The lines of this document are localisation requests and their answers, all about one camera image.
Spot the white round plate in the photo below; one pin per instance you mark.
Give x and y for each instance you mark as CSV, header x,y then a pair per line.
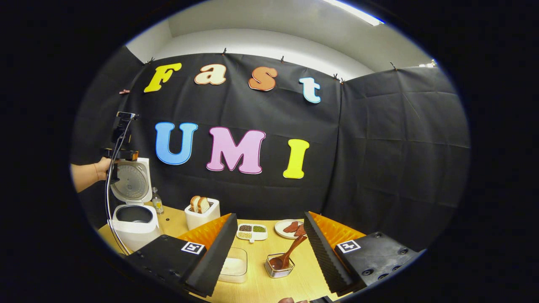
x,y
278,229

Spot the black backdrop cloth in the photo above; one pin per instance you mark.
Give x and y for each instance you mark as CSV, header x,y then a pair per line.
x,y
379,147

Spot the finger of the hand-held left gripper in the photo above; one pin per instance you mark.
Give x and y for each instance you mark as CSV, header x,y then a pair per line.
x,y
134,156

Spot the small glass bottle yellow label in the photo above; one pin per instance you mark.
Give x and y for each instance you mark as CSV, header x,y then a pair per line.
x,y
158,206

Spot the red meat slice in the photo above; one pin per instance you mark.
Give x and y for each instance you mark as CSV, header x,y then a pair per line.
x,y
291,227
300,231

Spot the white rice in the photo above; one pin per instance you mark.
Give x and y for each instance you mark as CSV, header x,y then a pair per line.
x,y
232,267

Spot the toast bread slice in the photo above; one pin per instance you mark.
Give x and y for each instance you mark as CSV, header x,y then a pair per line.
x,y
194,204
204,205

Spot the clear plastic container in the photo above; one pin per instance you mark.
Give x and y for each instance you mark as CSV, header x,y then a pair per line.
x,y
236,252

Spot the small ceiling light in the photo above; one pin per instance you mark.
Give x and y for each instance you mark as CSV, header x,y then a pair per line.
x,y
428,64

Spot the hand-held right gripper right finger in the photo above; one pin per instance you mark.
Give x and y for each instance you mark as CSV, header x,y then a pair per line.
x,y
324,256

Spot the white divided dish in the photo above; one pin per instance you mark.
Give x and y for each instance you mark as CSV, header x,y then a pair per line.
x,y
252,240

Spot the brown wooden spoon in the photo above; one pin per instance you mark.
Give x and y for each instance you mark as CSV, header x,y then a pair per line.
x,y
290,252

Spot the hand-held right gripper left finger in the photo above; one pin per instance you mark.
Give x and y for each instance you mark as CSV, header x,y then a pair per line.
x,y
214,256

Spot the white toaster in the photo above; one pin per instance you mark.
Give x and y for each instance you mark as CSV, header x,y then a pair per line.
x,y
202,221

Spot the long ceiling light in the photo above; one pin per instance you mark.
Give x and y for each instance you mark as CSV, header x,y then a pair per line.
x,y
358,12

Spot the yellow soybeans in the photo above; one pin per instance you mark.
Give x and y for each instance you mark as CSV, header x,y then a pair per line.
x,y
244,235

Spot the dark brown beans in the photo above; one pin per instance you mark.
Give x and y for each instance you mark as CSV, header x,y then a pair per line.
x,y
245,228

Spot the white rice cooker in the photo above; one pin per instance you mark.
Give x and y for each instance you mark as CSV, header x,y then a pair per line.
x,y
134,233

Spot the green mung beans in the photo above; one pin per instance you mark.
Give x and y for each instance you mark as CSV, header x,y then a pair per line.
x,y
259,229

